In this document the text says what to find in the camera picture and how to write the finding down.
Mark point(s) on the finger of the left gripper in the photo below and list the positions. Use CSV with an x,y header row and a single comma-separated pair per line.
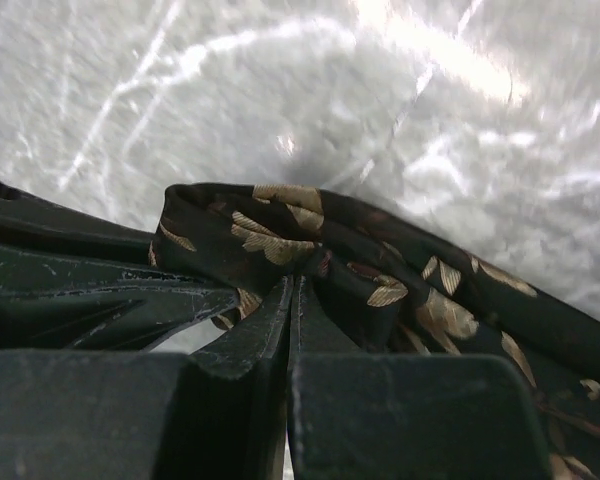
x,y
32,222
50,302

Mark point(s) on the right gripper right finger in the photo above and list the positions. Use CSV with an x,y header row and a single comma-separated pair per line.
x,y
357,415

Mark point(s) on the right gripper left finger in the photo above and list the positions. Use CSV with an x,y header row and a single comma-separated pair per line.
x,y
216,414

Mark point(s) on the black gold floral tie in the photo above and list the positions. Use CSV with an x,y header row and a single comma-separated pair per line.
x,y
391,287

